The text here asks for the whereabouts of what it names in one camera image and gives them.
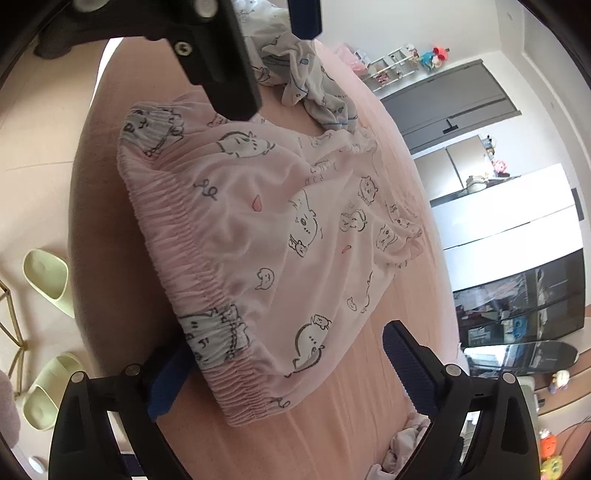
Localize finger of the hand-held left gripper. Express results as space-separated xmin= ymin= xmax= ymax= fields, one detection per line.
xmin=148 ymin=0 xmax=264 ymax=121
xmin=286 ymin=0 xmax=323 ymax=42

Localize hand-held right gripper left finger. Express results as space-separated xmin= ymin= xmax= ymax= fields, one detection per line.
xmin=48 ymin=344 xmax=195 ymax=480

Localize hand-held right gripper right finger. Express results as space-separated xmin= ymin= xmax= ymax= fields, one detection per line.
xmin=382 ymin=320 xmax=541 ymax=480

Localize pink cartoon print pajama pants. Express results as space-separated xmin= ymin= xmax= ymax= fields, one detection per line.
xmin=116 ymin=90 xmax=424 ymax=428

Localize pink paper bag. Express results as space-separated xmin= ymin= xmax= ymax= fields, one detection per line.
xmin=335 ymin=44 xmax=366 ymax=71

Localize light blue cartoon pajama top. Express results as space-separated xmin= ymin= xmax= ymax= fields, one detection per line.
xmin=231 ymin=0 xmax=365 ymax=134

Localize pink bed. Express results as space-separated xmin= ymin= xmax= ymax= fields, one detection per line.
xmin=65 ymin=37 xmax=462 ymax=480

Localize white crumpled garment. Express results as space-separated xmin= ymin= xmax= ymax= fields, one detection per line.
xmin=365 ymin=411 xmax=435 ymax=480

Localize white shelf rack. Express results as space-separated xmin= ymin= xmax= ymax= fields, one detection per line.
xmin=365 ymin=44 xmax=416 ymax=86

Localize arched mirror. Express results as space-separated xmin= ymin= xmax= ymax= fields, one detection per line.
xmin=464 ymin=342 xmax=580 ymax=380

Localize light green slipper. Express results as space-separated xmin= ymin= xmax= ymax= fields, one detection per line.
xmin=22 ymin=249 xmax=75 ymax=319
xmin=22 ymin=353 xmax=87 ymax=432

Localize dark glass-door cabinet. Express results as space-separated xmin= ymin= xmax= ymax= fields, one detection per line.
xmin=452 ymin=247 xmax=587 ymax=347

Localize colourful plush toys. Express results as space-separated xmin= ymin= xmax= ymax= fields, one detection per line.
xmin=406 ymin=44 xmax=451 ymax=70

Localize orange plush toy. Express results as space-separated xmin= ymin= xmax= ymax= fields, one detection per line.
xmin=539 ymin=429 xmax=562 ymax=457

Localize grey door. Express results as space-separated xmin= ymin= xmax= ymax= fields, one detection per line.
xmin=381 ymin=60 xmax=521 ymax=155

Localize white wardrobe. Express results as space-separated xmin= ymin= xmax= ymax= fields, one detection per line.
xmin=431 ymin=164 xmax=583 ymax=289

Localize silver fridge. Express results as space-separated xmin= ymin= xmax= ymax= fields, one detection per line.
xmin=416 ymin=138 xmax=498 ymax=202

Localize gold wire frame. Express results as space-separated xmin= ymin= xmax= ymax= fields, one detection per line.
xmin=0 ymin=277 xmax=31 ymax=398

